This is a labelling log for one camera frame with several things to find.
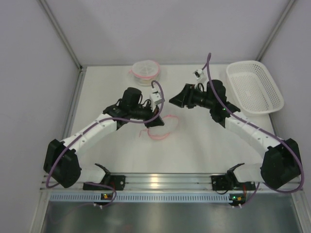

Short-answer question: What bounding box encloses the white mesh laundry bag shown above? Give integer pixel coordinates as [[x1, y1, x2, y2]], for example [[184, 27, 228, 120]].
[[130, 60, 161, 86], [138, 115, 179, 140]]

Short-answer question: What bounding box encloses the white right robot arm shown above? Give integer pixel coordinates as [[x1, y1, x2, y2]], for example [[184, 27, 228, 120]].
[[169, 80, 302, 190]]

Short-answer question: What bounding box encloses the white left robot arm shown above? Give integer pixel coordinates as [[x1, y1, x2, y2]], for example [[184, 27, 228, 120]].
[[43, 87, 165, 188]]

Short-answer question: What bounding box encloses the white plastic basket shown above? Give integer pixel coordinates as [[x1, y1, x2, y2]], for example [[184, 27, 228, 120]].
[[226, 60, 284, 116]]

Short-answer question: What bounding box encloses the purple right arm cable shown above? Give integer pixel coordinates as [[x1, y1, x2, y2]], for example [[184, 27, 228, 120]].
[[203, 52, 304, 208]]

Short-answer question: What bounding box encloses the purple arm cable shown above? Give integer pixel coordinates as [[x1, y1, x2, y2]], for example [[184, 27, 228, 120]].
[[46, 81, 164, 209], [203, 52, 304, 208]]

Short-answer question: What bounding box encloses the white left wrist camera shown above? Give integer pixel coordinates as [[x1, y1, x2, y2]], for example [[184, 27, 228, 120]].
[[149, 91, 163, 105]]

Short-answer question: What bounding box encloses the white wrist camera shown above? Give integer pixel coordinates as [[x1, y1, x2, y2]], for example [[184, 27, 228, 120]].
[[149, 91, 163, 105], [194, 69, 206, 81]]

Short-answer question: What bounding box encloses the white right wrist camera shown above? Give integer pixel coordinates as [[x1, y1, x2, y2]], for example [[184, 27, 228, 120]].
[[194, 69, 206, 81]]

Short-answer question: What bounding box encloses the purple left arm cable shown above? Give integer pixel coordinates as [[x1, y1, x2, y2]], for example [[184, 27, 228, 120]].
[[46, 81, 164, 209]]

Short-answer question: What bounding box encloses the aluminium frame post left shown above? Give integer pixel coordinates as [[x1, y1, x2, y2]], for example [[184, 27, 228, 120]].
[[38, 0, 85, 72]]

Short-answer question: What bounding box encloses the aluminium frame post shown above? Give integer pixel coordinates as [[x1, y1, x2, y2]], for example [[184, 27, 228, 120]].
[[255, 0, 297, 62], [38, 0, 85, 72]]

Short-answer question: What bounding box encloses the aluminium mounting rail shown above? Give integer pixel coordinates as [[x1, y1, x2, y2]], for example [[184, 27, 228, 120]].
[[39, 173, 300, 193]]

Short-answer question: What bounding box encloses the white slotted cable duct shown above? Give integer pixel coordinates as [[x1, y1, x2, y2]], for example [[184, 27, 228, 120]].
[[50, 192, 243, 203]]

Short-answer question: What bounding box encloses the aluminium frame post right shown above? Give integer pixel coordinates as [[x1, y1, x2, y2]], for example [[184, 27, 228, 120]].
[[255, 0, 297, 62]]

